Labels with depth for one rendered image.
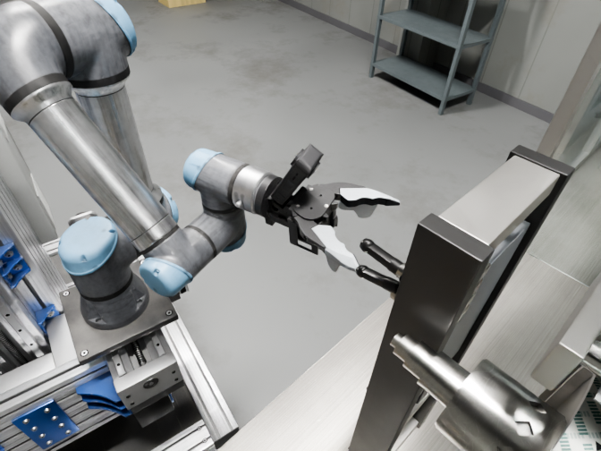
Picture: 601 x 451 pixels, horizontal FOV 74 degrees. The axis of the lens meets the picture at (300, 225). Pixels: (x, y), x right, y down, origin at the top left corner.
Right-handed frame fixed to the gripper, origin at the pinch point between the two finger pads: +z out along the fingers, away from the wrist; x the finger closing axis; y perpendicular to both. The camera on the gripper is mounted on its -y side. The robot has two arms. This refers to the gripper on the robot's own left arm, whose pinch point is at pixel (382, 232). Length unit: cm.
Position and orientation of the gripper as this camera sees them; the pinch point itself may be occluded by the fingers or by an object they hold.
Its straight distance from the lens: 58.2
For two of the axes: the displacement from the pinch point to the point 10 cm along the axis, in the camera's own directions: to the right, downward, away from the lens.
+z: 8.6, 3.6, -3.5
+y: 0.4, 6.5, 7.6
